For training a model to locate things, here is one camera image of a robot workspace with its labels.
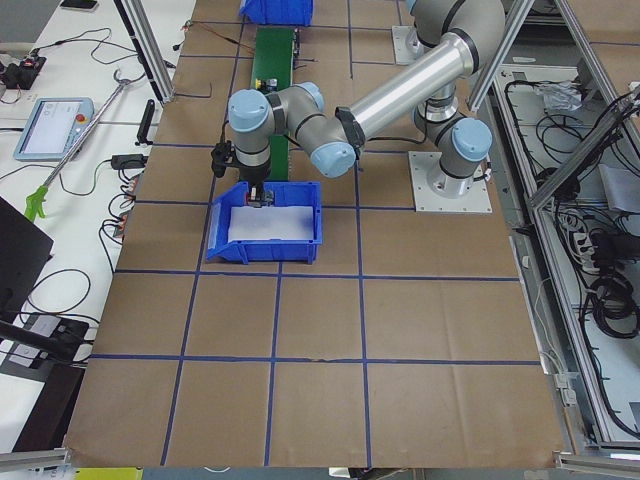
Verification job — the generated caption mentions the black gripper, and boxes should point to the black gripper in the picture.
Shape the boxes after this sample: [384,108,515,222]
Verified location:
[239,163,271,187]

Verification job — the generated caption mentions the red push button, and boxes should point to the red push button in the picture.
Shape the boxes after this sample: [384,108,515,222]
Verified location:
[246,188,275,208]

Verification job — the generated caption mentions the yellow push button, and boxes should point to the yellow push button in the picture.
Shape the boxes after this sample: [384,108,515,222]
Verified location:
[254,78,278,94]

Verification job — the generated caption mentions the blue bin near arm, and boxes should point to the blue bin near arm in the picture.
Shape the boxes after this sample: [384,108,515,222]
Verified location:
[239,0,314,26]
[206,181,323,264]

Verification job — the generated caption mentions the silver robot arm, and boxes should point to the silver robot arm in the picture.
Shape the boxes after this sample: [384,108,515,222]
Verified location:
[212,1,505,189]

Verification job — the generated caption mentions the white foam pad left bin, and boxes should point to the white foam pad left bin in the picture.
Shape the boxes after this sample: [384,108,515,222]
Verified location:
[228,206,314,241]

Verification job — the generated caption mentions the green conveyor belt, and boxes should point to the green conveyor belt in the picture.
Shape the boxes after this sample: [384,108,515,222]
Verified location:
[250,26,298,181]

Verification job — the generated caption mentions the black power adapter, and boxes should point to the black power adapter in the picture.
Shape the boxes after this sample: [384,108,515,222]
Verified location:
[110,154,148,170]

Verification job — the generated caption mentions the teach pendant tablet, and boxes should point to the teach pendant tablet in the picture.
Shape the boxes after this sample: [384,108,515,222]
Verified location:
[13,97,94,161]

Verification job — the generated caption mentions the black laptop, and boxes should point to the black laptop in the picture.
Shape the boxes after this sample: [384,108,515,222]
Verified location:
[0,198,53,324]

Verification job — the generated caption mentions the black handle bar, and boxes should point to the black handle bar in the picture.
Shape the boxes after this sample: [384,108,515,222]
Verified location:
[135,99,156,146]

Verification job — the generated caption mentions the red and black conveyor wires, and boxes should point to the red and black conveyor wires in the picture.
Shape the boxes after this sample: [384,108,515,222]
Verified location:
[182,19,257,52]

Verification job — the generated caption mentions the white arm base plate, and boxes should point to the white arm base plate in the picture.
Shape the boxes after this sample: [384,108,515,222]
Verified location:
[392,25,425,65]
[408,151,492,214]

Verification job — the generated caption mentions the aluminium frame post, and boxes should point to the aluminium frame post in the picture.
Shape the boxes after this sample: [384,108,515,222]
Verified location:
[114,0,175,104]

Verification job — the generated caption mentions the green handled reacher grabber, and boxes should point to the green handled reacher grabber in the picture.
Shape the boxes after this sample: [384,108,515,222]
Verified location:
[24,68,142,222]

